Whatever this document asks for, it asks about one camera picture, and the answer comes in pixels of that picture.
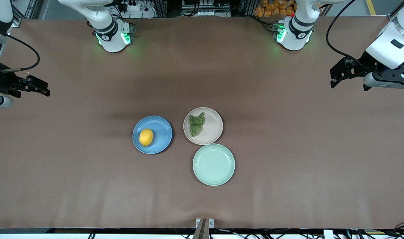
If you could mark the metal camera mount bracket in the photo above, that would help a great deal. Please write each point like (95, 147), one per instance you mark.
(204, 225)

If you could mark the beige plate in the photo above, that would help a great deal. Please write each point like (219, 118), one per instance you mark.
(211, 127)

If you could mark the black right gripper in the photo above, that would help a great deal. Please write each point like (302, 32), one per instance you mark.
(2, 82)

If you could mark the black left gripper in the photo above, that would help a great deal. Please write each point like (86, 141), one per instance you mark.
(367, 65)

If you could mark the yellow lemon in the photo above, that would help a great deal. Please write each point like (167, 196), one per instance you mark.
(146, 137)

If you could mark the orange snack packets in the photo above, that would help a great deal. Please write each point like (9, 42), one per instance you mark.
(271, 8)

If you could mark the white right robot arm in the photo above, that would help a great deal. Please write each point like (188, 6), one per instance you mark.
(107, 26)

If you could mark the white power strip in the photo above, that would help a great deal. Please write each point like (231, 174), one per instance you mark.
(131, 6)

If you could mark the pale green plate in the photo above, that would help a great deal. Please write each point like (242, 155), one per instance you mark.
(214, 164)

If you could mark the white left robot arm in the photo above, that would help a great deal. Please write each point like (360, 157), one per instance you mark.
(393, 39)

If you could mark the blue plate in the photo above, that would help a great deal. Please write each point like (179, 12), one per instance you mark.
(160, 131)

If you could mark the green lettuce leaf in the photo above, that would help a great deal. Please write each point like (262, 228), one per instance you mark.
(196, 125)

